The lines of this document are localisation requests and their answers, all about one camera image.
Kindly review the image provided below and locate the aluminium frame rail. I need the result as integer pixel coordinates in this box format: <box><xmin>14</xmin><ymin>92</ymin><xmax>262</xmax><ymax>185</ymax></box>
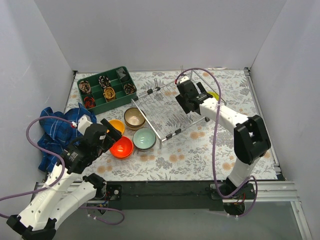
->
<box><xmin>29</xmin><ymin>181</ymin><xmax>301</xmax><ymax>203</ymax></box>

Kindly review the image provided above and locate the yellow bowl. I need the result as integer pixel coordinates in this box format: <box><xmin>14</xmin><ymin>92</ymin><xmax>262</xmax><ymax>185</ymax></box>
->
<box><xmin>109</xmin><ymin>119</ymin><xmax>125</xmax><ymax>135</ymax></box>

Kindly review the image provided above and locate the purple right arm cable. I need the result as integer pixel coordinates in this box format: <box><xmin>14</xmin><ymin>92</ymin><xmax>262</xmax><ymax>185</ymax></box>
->
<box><xmin>175</xmin><ymin>67</ymin><xmax>258</xmax><ymax>219</ymax></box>

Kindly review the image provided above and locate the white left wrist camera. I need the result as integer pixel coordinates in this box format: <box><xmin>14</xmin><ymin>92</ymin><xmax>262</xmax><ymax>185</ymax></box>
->
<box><xmin>77</xmin><ymin>114</ymin><xmax>92</xmax><ymax>135</ymax></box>

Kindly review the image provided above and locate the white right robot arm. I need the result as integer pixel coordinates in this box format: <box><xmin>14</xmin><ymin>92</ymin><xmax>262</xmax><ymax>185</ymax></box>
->
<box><xmin>175</xmin><ymin>77</ymin><xmax>271</xmax><ymax>199</ymax></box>

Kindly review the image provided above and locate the blue plaid cloth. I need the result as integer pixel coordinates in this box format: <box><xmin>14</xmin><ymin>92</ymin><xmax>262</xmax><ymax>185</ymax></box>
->
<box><xmin>37</xmin><ymin>103</ymin><xmax>97</xmax><ymax>172</ymax></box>

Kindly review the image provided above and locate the lime green bowl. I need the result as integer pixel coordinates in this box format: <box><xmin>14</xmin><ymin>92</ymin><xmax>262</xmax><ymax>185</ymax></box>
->
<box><xmin>207</xmin><ymin>91</ymin><xmax>220</xmax><ymax>101</ymax></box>

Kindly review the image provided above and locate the grey folded item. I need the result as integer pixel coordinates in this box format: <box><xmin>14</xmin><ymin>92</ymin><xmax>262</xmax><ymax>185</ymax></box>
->
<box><xmin>116</xmin><ymin>67</ymin><xmax>130</xmax><ymax>83</ymax></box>

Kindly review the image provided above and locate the yellow rolled tie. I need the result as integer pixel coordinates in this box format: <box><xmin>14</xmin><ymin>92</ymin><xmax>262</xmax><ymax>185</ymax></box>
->
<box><xmin>103</xmin><ymin>87</ymin><xmax>116</xmax><ymax>102</ymax></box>

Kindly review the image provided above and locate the brown rolled tie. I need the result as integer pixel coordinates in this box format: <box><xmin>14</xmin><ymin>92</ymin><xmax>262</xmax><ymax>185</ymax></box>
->
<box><xmin>78</xmin><ymin>80</ymin><xmax>91</xmax><ymax>95</ymax></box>

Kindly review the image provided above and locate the pale green bowl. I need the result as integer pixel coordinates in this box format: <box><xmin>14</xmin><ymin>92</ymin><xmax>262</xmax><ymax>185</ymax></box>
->
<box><xmin>132</xmin><ymin>127</ymin><xmax>157</xmax><ymax>151</ymax></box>

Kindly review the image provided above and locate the floral dark rolled tie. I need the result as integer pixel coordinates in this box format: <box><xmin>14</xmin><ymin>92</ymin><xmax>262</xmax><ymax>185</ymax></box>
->
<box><xmin>98</xmin><ymin>75</ymin><xmax>111</xmax><ymax>89</ymax></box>

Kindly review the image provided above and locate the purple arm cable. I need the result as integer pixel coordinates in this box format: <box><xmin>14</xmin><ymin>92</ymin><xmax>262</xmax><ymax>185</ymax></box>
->
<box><xmin>175</xmin><ymin>67</ymin><xmax>258</xmax><ymax>219</ymax></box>
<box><xmin>0</xmin><ymin>115</ymin><xmax>125</xmax><ymax>225</ymax></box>

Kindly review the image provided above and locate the silver wire dish rack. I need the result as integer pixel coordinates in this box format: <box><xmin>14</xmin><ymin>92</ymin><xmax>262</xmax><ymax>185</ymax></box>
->
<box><xmin>131</xmin><ymin>71</ymin><xmax>211</xmax><ymax>149</ymax></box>

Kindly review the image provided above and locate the red black rolled tie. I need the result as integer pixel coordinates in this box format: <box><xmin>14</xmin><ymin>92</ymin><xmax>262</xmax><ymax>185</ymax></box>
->
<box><xmin>83</xmin><ymin>96</ymin><xmax>96</xmax><ymax>109</ymax></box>

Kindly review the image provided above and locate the black patterned bowl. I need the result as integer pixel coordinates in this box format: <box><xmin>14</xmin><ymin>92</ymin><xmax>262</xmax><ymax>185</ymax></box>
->
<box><xmin>124</xmin><ymin>107</ymin><xmax>146</xmax><ymax>128</ymax></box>

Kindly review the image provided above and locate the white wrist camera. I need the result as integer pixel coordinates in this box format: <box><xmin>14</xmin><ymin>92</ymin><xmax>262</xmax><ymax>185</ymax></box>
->
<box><xmin>175</xmin><ymin>76</ymin><xmax>190</xmax><ymax>85</ymax></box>
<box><xmin>77</xmin><ymin>114</ymin><xmax>92</xmax><ymax>135</ymax></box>

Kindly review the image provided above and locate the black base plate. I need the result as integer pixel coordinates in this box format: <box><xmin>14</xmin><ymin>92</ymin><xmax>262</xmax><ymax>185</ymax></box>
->
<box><xmin>101</xmin><ymin>180</ymin><xmax>256</xmax><ymax>213</ymax></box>

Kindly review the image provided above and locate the orange bowl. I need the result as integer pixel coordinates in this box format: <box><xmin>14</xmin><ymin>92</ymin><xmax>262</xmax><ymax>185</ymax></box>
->
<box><xmin>111</xmin><ymin>151</ymin><xmax>133</xmax><ymax>160</ymax></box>
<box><xmin>109</xmin><ymin>136</ymin><xmax>134</xmax><ymax>153</ymax></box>

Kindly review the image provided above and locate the floral table mat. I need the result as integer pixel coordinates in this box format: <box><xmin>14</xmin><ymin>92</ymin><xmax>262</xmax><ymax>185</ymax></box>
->
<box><xmin>47</xmin><ymin>69</ymin><xmax>279</xmax><ymax>182</ymax></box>

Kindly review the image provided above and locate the beige ceramic bowl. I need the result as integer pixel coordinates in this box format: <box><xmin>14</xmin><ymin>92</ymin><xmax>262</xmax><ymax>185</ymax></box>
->
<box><xmin>124</xmin><ymin>116</ymin><xmax>146</xmax><ymax>131</ymax></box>

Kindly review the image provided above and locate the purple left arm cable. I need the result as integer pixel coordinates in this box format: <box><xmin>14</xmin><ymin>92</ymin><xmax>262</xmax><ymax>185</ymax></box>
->
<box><xmin>0</xmin><ymin>115</ymin><xmax>125</xmax><ymax>225</ymax></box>

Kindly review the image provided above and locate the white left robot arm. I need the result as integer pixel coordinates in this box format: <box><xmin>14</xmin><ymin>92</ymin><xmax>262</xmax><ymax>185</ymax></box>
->
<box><xmin>6</xmin><ymin>115</ymin><xmax>122</xmax><ymax>240</ymax></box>

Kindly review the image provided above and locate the dark gold rolled tie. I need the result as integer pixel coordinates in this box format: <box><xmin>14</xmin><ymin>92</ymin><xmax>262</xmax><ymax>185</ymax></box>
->
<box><xmin>123</xmin><ymin>83</ymin><xmax>137</xmax><ymax>95</ymax></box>

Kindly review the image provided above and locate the green compartment tray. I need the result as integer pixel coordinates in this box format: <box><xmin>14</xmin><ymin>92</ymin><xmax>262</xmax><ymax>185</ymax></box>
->
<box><xmin>77</xmin><ymin>66</ymin><xmax>137</xmax><ymax>115</ymax></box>

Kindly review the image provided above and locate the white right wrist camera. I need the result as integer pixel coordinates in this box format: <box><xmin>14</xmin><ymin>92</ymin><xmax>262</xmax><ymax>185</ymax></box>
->
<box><xmin>175</xmin><ymin>76</ymin><xmax>190</xmax><ymax>85</ymax></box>

